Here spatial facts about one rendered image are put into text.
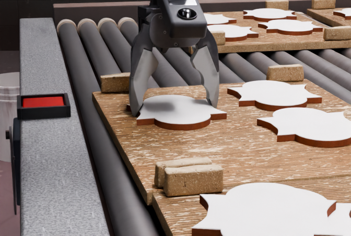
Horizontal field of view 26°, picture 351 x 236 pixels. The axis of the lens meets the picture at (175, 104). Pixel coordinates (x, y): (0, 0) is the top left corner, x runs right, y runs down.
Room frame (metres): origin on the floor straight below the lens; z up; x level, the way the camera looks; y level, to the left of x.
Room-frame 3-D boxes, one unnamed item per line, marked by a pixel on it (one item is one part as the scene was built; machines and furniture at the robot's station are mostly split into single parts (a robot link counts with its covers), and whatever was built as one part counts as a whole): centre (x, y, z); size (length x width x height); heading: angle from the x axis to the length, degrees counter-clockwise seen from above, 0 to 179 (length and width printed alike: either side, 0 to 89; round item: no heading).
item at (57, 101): (1.08, 0.20, 0.92); 0.06 x 0.06 x 0.01; 11
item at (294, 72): (1.18, -0.18, 0.95); 0.06 x 0.02 x 0.03; 104
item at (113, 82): (1.12, 0.08, 0.95); 0.06 x 0.02 x 0.03; 104
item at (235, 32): (1.69, -0.16, 0.94); 0.41 x 0.35 x 0.04; 11
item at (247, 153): (0.96, -0.09, 0.93); 0.41 x 0.35 x 0.02; 14
